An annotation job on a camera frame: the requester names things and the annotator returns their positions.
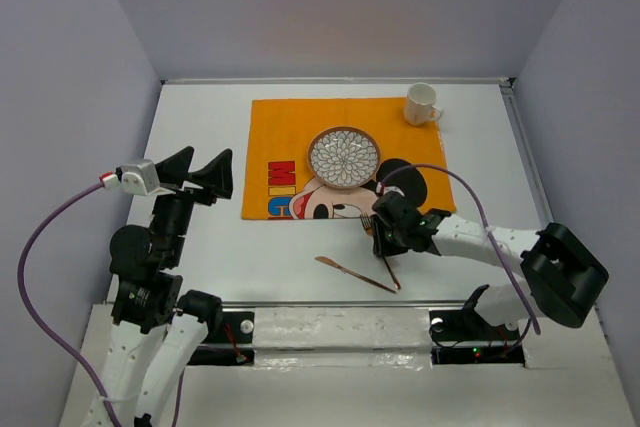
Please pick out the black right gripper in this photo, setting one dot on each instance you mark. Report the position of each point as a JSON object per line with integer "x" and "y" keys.
{"x": 380, "y": 246}

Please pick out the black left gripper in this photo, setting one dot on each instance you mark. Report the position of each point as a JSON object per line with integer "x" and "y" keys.
{"x": 217, "y": 176}

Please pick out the copper fork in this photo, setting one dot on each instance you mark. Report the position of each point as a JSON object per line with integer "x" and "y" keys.
{"x": 367, "y": 225}

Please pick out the copper knife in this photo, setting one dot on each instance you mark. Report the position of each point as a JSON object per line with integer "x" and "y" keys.
{"x": 331, "y": 263}

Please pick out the orange cartoon mouse cloth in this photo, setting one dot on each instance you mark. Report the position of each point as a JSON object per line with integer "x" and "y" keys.
{"x": 279, "y": 185}

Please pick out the floral patterned ceramic plate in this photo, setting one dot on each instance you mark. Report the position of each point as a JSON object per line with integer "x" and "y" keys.
{"x": 343, "y": 157}

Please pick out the white cup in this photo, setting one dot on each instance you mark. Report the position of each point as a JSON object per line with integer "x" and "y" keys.
{"x": 420, "y": 105}

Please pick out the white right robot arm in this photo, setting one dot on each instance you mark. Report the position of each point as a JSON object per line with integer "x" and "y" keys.
{"x": 551, "y": 273}

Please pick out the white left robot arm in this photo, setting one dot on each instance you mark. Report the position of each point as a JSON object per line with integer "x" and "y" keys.
{"x": 155, "y": 328}

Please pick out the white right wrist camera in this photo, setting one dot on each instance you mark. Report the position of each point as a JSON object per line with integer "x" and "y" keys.
{"x": 383, "y": 189}

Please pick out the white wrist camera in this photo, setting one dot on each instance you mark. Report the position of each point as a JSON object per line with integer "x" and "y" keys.
{"x": 383, "y": 189}
{"x": 138, "y": 178}

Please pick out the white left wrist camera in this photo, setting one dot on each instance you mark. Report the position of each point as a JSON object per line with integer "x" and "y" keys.
{"x": 138, "y": 178}

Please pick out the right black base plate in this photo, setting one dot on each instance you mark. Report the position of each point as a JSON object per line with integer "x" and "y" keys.
{"x": 456, "y": 343}

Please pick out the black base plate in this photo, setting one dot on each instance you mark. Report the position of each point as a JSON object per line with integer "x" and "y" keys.
{"x": 456, "y": 343}
{"x": 231, "y": 345}

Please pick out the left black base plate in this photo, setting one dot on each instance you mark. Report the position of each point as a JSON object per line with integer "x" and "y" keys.
{"x": 231, "y": 345}

